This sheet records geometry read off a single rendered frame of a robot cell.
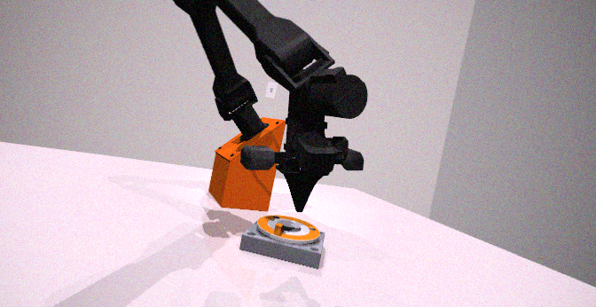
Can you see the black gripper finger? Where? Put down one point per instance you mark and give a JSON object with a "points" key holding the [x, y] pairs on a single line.
{"points": [[294, 181], [308, 182]]}

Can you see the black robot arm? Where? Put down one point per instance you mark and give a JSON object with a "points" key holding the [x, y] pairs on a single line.
{"points": [[283, 49]]}

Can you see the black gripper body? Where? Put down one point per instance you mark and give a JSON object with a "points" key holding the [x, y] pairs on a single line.
{"points": [[263, 158]]}

